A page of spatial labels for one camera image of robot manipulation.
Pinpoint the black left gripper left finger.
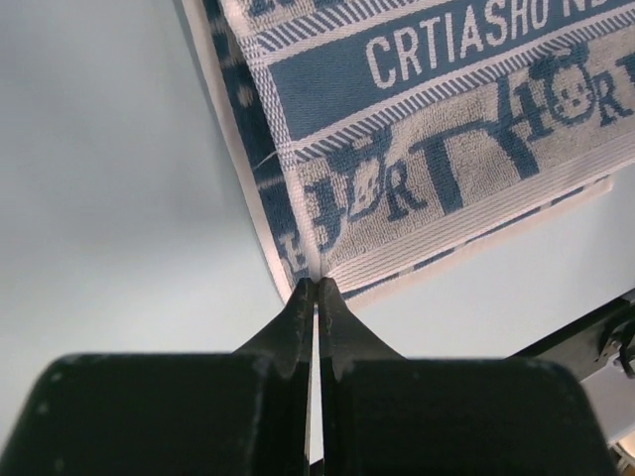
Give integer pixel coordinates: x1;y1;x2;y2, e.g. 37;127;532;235
1;279;316;475

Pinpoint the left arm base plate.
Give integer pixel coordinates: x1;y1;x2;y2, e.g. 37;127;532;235
507;292;634;391

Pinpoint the blue white patterned towel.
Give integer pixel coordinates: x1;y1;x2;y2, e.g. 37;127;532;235
183;1;634;305

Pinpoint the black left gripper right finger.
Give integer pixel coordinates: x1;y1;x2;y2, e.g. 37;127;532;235
317;278;617;475

